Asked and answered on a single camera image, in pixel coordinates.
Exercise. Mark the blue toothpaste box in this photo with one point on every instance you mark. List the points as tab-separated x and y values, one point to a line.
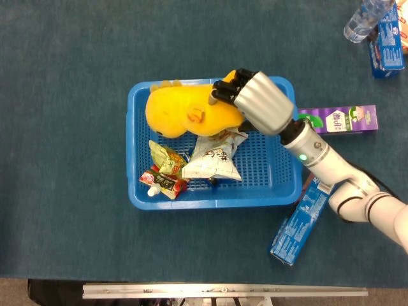
389	48
299	223

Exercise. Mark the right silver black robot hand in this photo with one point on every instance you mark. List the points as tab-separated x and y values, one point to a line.
264	102

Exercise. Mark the clear plastic water bottle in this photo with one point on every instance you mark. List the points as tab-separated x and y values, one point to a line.
360	24

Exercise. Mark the purple toothpaste box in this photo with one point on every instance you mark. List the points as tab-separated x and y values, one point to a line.
344	119

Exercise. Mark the black robot base cover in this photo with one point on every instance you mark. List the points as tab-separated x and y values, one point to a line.
54	293

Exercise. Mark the blue plastic basket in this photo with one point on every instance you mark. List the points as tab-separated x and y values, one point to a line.
264	165

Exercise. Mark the aluminium frame rail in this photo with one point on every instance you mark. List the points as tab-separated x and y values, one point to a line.
223	290

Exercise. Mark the teal felt table cloth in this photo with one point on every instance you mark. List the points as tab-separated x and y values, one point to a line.
63	159

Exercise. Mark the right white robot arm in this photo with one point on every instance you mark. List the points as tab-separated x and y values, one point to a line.
338	181

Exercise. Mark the white snack bag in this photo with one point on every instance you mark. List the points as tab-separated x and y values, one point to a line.
213	159

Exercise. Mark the green yellow snack packet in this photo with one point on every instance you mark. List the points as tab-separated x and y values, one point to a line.
165	159

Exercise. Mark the red and white snack packet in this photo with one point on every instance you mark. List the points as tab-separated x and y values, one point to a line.
405	32

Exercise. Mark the red pouch with white cap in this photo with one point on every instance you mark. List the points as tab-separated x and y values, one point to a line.
162	183

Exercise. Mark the yellow plush toy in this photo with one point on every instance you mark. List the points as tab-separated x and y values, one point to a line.
178	108

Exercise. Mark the blue and black clip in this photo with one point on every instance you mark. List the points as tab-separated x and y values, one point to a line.
214	185

